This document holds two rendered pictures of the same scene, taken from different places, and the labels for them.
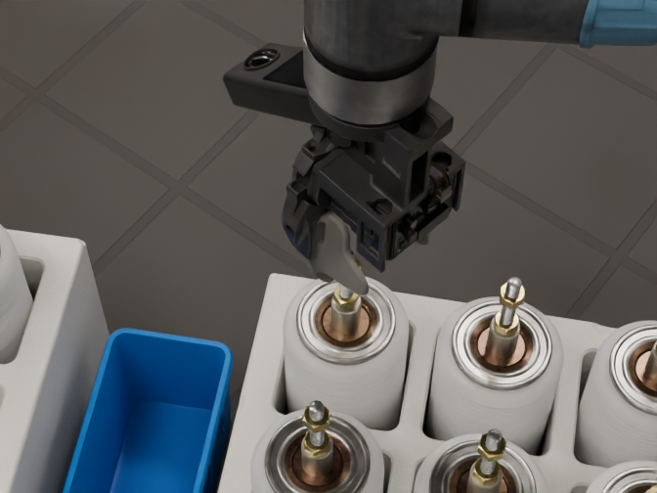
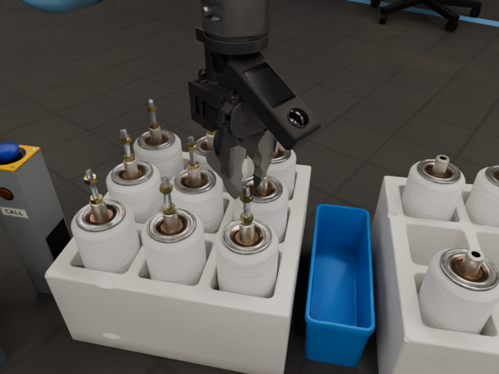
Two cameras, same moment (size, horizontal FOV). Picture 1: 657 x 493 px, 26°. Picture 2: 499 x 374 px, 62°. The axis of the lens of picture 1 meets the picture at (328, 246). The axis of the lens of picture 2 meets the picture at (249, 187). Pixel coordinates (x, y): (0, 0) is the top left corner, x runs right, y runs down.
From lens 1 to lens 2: 1.11 m
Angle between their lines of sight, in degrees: 86
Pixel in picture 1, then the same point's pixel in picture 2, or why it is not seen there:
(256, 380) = (290, 263)
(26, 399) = (399, 257)
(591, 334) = (117, 280)
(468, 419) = not seen: hidden behind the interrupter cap
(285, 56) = (283, 110)
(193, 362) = (327, 332)
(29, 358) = (406, 274)
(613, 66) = not seen: outside the picture
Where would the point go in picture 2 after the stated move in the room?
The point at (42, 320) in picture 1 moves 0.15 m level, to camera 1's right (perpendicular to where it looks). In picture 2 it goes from (408, 292) to (309, 290)
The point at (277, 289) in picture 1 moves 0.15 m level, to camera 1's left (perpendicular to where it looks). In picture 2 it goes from (284, 306) to (387, 308)
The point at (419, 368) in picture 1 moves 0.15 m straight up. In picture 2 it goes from (209, 266) to (203, 194)
